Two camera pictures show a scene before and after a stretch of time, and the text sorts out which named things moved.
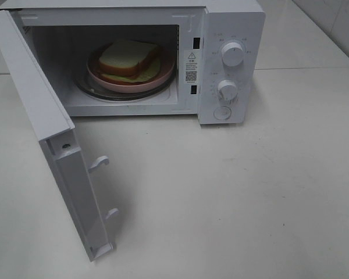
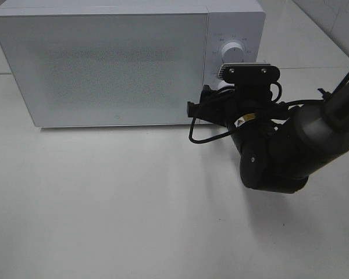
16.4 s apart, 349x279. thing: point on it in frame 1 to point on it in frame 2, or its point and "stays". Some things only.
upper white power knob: (232, 54) stays
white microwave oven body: (202, 58) stays
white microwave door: (71, 169) to (107, 70)
